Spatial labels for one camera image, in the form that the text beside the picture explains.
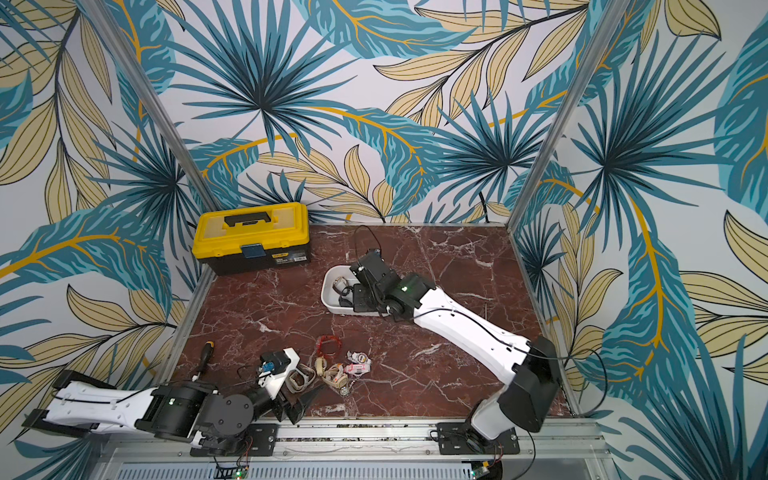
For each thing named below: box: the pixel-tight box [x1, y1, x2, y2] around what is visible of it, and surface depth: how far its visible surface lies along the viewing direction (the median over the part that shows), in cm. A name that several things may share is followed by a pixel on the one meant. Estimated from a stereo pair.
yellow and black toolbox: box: [192, 202, 312, 276], surface depth 97 cm
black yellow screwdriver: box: [192, 340, 215, 382], surface depth 87 cm
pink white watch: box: [344, 350, 372, 375], surface depth 85 cm
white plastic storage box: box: [321, 265, 381, 316], surface depth 97 cm
